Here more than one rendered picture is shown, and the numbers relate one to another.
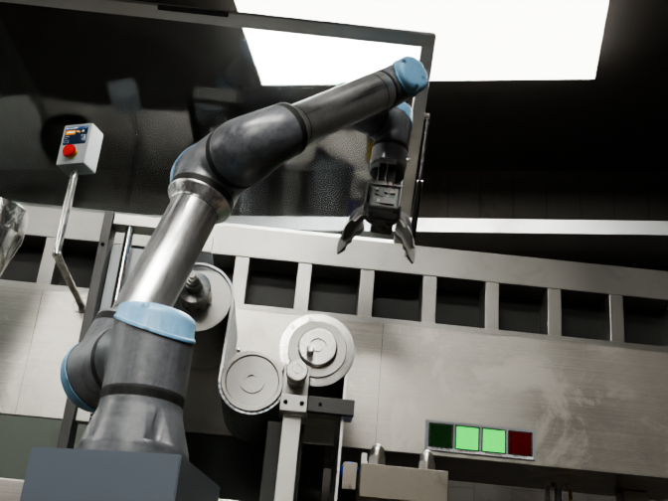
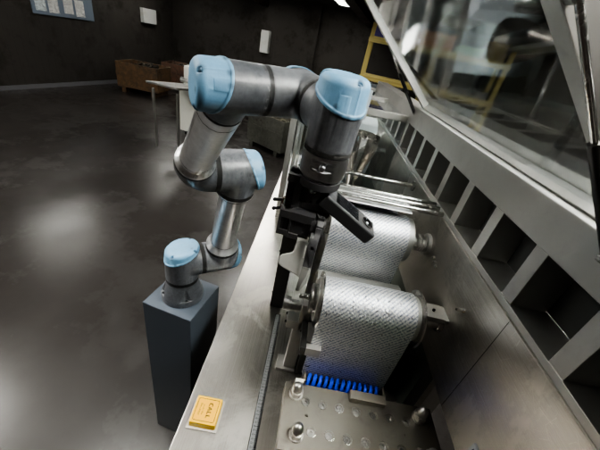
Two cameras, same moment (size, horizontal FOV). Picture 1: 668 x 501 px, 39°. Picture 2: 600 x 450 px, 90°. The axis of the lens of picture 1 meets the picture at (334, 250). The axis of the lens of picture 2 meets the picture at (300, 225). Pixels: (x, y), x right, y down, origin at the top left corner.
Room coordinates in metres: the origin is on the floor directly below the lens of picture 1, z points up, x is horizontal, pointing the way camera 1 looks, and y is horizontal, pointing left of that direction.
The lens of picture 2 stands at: (1.70, -0.56, 1.80)
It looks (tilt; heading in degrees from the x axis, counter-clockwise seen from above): 31 degrees down; 90
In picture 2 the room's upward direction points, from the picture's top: 12 degrees clockwise
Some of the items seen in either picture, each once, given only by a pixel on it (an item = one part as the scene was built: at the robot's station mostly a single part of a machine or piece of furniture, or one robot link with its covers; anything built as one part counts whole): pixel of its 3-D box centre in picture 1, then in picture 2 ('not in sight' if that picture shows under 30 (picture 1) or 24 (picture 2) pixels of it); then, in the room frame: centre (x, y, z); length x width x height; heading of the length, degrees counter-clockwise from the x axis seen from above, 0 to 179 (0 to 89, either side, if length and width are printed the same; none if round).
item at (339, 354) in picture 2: (338, 436); (350, 360); (1.91, -0.04, 1.11); 0.23 x 0.01 x 0.18; 1
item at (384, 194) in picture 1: (384, 193); (308, 204); (1.71, -0.09, 1.57); 0.09 x 0.08 x 0.12; 177
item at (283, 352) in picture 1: (317, 349); (319, 298); (1.79, 0.01, 1.25); 0.15 x 0.01 x 0.15; 91
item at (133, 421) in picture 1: (137, 430); (182, 284); (1.31, 0.25, 0.95); 0.15 x 0.15 x 0.10
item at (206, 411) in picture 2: not in sight; (206, 412); (1.56, -0.15, 0.91); 0.07 x 0.07 x 0.02; 1
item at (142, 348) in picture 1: (148, 351); (184, 260); (1.31, 0.25, 1.07); 0.13 x 0.12 x 0.14; 35
